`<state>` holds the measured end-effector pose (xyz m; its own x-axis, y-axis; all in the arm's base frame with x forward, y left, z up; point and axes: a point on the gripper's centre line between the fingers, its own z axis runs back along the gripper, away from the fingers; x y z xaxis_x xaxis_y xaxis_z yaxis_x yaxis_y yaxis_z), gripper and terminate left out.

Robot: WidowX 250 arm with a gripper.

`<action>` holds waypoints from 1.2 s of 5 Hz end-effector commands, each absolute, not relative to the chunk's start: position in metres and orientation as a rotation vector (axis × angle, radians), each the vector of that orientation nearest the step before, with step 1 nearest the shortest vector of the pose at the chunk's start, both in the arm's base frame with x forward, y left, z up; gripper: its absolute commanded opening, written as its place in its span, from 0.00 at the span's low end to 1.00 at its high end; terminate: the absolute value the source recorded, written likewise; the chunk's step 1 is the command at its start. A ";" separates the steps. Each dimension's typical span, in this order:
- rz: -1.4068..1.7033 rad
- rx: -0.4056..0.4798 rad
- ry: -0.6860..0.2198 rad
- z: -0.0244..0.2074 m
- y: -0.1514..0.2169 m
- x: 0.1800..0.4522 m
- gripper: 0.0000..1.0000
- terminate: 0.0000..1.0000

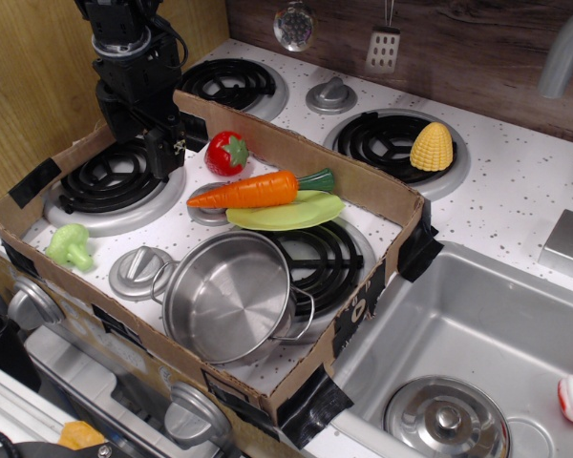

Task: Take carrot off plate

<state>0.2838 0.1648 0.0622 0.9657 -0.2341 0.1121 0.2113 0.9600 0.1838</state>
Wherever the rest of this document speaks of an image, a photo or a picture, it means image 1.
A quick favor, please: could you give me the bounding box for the yellow toy corn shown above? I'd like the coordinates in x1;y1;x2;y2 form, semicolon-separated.
410;122;454;172

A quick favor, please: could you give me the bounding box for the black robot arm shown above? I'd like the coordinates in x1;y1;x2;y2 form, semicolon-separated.
76;1;188;179

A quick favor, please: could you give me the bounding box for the front right black burner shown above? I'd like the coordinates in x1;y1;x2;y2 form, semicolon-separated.
261;218;376;345

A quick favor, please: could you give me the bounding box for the hanging silver strainer spoon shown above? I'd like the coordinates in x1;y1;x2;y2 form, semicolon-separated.
273;1;318;52

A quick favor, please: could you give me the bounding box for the red toy strawberry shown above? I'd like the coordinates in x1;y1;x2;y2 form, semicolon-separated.
204;131;249;177

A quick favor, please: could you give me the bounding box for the hanging silver slotted spatula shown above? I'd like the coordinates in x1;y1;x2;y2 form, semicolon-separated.
365;1;401;74

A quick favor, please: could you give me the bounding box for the back right black burner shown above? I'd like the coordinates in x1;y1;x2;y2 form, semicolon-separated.
323;109;471;200

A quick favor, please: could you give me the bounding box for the front left black burner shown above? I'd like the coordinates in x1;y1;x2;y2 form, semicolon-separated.
44;138;186;238

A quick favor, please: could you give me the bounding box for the steel pot lid in sink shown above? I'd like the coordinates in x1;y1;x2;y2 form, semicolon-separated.
382;376;511;457

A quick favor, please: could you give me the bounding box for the stainless steel pot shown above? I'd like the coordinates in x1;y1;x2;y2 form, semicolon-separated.
150;230;307;365

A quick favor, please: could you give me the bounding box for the silver knob near plate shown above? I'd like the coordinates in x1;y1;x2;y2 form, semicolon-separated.
187;182;229;227

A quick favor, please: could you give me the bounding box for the green toy broccoli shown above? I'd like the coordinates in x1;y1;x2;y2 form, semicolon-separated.
45;223;94;272

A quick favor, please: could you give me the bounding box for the silver knob near pot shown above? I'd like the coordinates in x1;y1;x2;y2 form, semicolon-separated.
109;245;176;302

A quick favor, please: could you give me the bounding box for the silver front knob right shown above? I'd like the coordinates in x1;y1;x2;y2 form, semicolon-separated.
163;382;231;448

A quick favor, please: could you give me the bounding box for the stainless steel sink basin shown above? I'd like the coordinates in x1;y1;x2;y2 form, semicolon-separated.
334;243;573;457

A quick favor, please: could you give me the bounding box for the silver knob back centre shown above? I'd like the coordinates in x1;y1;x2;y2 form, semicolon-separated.
306;76;358;115

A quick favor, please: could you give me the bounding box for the back left black burner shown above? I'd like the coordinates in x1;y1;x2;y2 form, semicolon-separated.
178;58;289;121

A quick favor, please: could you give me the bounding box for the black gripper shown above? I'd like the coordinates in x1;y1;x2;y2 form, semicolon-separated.
92;29;186;179

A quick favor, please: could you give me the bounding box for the orange object bottom left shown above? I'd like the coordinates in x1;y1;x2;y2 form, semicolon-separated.
57;421;106;450

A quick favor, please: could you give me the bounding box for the silver front knob left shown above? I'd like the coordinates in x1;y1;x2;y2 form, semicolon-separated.
8;276;65;330

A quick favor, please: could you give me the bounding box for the black burner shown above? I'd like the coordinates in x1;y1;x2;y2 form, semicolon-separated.
44;138;186;238
261;218;376;345
178;58;289;121
323;109;471;200

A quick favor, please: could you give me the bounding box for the grey faucet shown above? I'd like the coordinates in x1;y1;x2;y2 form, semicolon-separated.
537;4;573;133

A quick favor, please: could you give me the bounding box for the light green plastic plate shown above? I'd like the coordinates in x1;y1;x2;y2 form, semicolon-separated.
226;191;346;232

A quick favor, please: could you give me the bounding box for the orange toy carrot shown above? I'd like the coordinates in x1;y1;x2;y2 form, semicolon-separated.
186;169;335;209

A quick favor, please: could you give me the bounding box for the black cable bottom left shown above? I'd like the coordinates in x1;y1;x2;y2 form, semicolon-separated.
0;423;20;458

